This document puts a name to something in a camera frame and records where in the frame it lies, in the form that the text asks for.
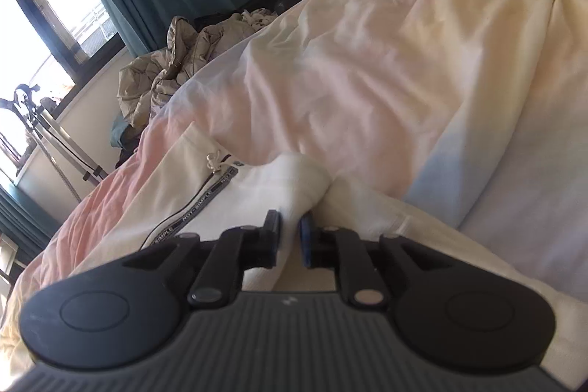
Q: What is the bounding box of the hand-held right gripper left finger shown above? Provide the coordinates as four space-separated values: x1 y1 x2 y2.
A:
123 209 283 310

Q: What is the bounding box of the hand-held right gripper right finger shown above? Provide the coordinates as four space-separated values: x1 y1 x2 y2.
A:
298 215 444 310

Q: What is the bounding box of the pastel tie-dye duvet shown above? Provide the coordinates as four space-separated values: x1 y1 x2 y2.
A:
0 0 588 356

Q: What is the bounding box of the white drawstring garment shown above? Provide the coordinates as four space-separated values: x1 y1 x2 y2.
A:
80 122 588 305

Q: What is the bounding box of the beige puffer jacket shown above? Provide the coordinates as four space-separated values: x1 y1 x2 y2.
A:
110 7 279 154

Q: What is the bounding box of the metal stand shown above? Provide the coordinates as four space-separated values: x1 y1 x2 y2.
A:
28 112 108 202

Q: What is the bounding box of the ornate dark chair back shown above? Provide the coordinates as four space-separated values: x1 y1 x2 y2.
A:
0 83 42 165

